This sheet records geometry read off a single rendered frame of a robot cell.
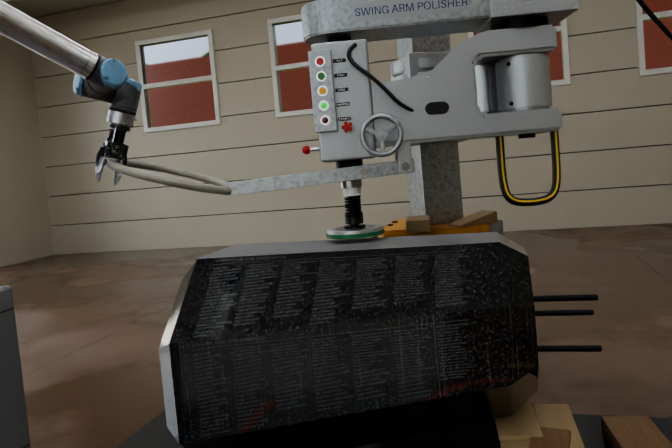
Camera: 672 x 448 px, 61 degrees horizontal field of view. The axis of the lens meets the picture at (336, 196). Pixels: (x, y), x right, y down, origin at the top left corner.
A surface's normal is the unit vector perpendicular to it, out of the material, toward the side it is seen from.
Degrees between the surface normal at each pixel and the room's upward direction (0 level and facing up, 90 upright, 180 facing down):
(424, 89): 90
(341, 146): 90
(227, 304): 45
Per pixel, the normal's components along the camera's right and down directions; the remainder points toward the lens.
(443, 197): 0.23, 0.03
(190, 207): -0.26, 0.07
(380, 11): -0.04, 0.06
